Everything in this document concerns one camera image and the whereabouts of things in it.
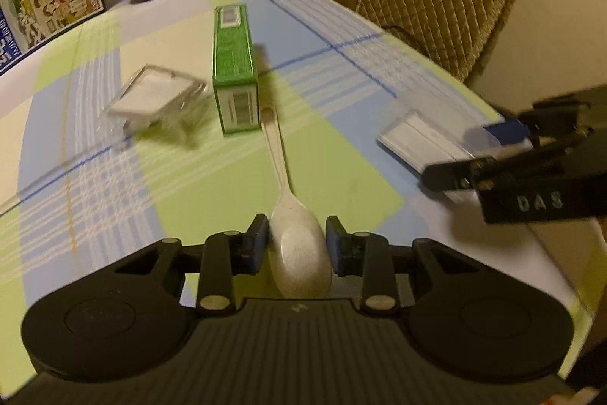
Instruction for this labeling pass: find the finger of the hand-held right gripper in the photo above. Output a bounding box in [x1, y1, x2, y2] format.
[486, 100, 594, 147]
[423, 127, 597, 193]

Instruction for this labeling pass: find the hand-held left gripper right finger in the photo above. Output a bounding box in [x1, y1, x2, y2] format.
[325, 215, 480, 317]

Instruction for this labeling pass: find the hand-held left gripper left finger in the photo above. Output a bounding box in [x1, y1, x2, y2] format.
[111, 213, 271, 318]

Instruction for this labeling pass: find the beige speckled plastic spoon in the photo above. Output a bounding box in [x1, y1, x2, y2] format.
[258, 105, 333, 299]

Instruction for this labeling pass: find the white face mask pack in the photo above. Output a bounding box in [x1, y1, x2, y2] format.
[377, 110, 503, 204]

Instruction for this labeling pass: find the desktop with plaid cloth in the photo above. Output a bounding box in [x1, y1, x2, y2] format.
[0, 0, 593, 387]

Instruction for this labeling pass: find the clear plastic case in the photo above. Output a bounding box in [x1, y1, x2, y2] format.
[97, 63, 209, 145]

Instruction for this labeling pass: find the green cardboard box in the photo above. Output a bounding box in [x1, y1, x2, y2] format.
[211, 4, 263, 136]

